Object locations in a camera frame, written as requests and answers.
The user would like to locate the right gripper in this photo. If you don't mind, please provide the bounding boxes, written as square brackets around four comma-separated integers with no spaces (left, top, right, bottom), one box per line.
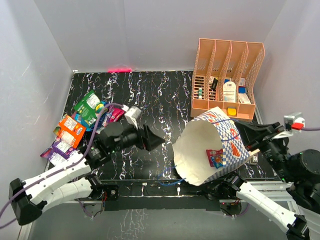
[234,119,295,181]

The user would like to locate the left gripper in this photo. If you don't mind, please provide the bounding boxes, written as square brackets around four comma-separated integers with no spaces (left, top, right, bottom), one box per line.
[109,119,165,154]

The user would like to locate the blue checkered paper bag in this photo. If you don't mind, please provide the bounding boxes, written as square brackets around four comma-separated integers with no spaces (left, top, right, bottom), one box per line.
[172,107,257,186]

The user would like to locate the pink snack bag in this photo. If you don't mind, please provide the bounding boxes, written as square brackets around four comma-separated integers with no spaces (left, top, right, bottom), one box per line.
[96,106,125,134]

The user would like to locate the magenta purple candy pack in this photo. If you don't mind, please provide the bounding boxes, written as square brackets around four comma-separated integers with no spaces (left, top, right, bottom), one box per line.
[102,106,114,127]

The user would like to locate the blue snack bag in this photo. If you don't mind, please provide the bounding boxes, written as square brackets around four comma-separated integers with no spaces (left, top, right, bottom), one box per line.
[72,101,111,131]

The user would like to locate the green candy pack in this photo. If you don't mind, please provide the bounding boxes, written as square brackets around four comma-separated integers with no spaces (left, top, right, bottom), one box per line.
[73,90,105,127]

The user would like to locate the orange candy pack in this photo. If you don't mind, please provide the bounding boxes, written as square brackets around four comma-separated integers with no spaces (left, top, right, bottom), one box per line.
[53,114,86,149]

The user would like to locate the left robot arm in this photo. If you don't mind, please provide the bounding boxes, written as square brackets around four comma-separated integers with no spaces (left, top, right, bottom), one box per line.
[9,122,165,226]

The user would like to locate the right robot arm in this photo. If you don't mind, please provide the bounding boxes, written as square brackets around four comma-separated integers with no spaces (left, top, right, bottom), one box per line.
[213,121,320,240]

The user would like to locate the white red paper box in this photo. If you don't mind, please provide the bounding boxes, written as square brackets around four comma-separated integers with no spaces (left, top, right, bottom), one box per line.
[238,92,251,105]

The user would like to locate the red snack packet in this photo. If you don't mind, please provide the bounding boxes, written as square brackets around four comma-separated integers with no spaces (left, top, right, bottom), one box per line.
[206,148,224,169]

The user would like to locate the blue stamp pad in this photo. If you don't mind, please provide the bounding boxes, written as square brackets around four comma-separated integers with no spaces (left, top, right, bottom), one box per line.
[238,86,246,94]

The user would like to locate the white tube with label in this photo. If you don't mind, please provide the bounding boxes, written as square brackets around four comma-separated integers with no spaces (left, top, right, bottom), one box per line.
[222,80,237,103]

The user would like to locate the red white staples box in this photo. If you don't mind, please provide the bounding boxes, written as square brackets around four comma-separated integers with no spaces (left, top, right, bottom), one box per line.
[239,77,246,87]

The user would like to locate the orange desk organizer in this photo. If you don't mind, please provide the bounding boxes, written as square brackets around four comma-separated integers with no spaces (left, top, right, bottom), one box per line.
[190,38,265,121]

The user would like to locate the black yellow highlighter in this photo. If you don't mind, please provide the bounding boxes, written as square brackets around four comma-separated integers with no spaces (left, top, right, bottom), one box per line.
[210,78,219,92]

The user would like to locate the glue stick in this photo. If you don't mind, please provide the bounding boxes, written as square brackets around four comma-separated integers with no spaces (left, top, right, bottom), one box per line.
[198,87,203,99]

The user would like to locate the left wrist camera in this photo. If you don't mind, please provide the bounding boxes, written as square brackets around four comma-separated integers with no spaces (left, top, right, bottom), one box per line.
[124,106,142,129]

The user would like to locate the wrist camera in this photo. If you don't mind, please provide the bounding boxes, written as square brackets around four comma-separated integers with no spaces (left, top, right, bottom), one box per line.
[124,106,142,129]
[273,112,305,139]

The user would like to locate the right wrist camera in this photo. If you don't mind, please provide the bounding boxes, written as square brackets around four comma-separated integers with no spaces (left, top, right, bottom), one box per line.
[273,112,305,139]

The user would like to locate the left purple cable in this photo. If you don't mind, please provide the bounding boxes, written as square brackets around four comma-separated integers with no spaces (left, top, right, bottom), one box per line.
[0,102,128,230]

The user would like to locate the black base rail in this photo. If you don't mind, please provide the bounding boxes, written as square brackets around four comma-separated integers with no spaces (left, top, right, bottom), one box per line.
[74,177,276,213]

